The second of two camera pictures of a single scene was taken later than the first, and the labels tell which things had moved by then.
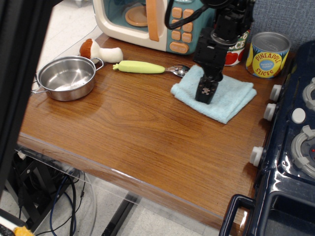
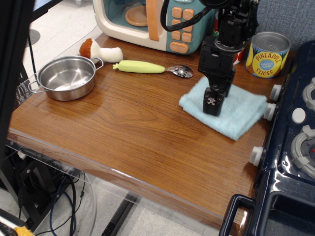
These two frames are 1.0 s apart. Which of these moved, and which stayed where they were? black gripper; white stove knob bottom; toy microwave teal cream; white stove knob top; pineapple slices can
Moved: black gripper
Stayed: toy microwave teal cream; white stove knob bottom; pineapple slices can; white stove knob top
